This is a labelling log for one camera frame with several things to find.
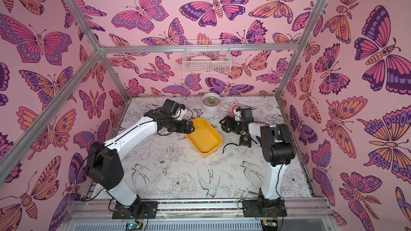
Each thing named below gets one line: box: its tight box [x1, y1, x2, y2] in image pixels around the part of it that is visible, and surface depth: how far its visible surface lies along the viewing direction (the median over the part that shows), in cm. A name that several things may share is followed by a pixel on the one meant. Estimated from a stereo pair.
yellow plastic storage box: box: [185, 117, 223, 158], surface depth 99 cm
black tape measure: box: [222, 134, 252, 154], surface depth 95 cm
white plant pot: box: [201, 92, 222, 115], surface depth 105 cm
